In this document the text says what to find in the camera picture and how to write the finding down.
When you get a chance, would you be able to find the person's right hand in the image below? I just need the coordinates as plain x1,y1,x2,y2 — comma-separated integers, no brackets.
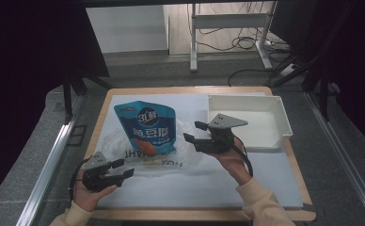
211,137,254,186

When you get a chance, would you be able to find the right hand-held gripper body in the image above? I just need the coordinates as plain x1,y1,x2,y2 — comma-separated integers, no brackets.
193,112,249,155

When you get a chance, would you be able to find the person's left hand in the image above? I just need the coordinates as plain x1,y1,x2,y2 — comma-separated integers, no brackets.
72,169,118,214

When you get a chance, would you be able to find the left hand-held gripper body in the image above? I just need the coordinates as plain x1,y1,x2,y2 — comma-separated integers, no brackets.
82,151,126,193

